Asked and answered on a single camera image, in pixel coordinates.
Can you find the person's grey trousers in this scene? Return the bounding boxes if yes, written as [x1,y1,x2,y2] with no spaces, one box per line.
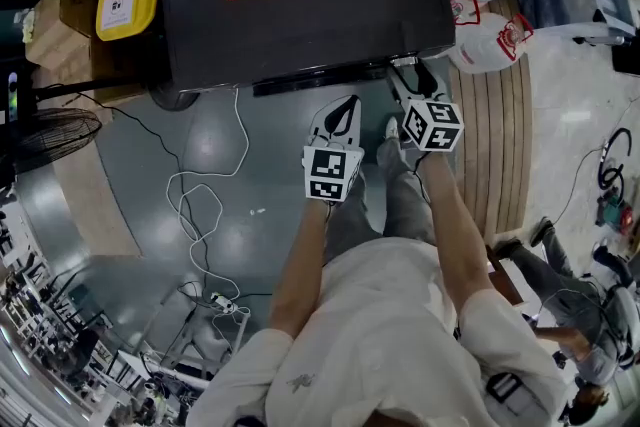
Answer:
[324,137,437,266]

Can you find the white table frame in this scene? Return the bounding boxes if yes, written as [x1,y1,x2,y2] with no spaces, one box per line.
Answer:
[117,287,251,391]

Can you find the white power strip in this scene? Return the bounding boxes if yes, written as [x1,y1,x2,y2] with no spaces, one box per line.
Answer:
[209,292,239,315]

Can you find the brown cardboard box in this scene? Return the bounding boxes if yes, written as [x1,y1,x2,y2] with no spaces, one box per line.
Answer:
[24,0,101,71]

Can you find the brown wooden box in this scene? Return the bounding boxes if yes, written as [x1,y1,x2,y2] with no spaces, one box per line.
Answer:
[484,244,526,309]

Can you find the black box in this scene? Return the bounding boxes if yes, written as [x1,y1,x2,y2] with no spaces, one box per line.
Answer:
[610,29,640,76]

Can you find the black hoop cable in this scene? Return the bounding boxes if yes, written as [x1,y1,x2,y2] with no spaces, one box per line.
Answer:
[597,127,635,192]

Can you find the person's right forearm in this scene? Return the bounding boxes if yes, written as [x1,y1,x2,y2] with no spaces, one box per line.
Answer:
[414,149,496,316]

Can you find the person's left forearm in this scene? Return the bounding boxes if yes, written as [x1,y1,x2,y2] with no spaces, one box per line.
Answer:
[268,199,331,341]

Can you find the green power tool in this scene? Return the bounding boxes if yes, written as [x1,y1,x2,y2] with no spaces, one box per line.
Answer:
[597,192,636,234]

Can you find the person's white shirt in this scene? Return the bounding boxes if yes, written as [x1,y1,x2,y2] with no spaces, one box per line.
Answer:
[184,237,569,427]

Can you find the black standing fan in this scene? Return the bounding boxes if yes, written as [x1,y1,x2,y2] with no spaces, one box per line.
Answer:
[0,69,201,176]

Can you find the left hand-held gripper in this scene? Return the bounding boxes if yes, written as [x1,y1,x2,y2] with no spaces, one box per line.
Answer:
[301,95,365,205]

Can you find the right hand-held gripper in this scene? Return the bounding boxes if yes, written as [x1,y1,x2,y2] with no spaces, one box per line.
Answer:
[388,61,465,153]

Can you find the black strap buckle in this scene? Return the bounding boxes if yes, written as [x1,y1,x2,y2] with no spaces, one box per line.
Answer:
[484,372,526,404]

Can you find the long floor cardboard sheet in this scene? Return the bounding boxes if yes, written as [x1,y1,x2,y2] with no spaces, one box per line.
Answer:
[52,144,144,259]

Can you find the wooden slat panel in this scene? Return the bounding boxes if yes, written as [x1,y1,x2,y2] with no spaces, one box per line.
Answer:
[448,0,534,236]

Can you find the white cable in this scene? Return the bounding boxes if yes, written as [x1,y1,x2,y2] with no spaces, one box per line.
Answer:
[166,87,251,316]

